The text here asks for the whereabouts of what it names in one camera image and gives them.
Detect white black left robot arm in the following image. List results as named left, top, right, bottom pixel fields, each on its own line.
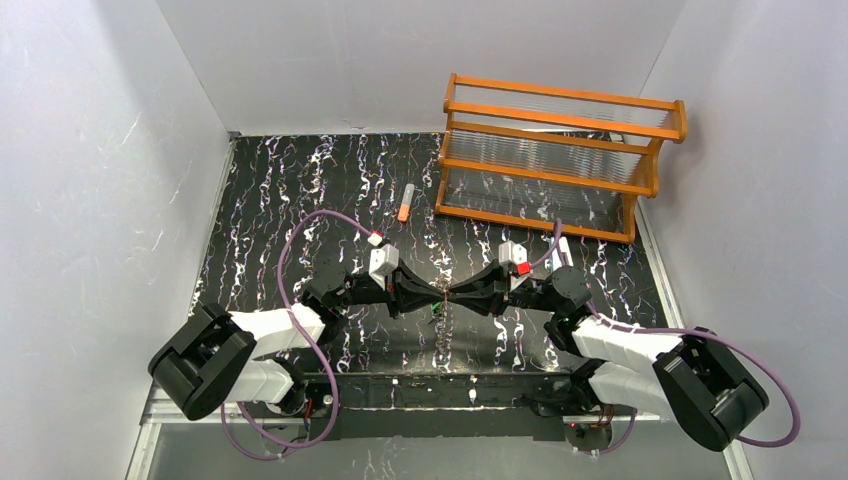
left=147, top=263, right=444, bottom=421

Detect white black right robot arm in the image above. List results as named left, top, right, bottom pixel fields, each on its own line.
left=446, top=264, right=770, bottom=452

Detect grey orange marker pen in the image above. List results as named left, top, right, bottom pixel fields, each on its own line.
left=397, top=183, right=416, bottom=223

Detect orange wooden two-tier shelf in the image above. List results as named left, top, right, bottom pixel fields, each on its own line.
left=435, top=73, right=689, bottom=244

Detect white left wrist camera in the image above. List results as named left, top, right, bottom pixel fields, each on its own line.
left=368, top=244, right=400, bottom=291

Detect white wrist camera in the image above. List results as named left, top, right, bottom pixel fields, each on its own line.
left=368, top=244, right=400, bottom=291
left=498, top=241, right=533, bottom=277

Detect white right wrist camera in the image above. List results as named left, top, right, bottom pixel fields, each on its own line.
left=498, top=241, right=533, bottom=277

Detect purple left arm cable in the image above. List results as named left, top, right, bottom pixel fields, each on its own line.
left=220, top=210, right=382, bottom=462

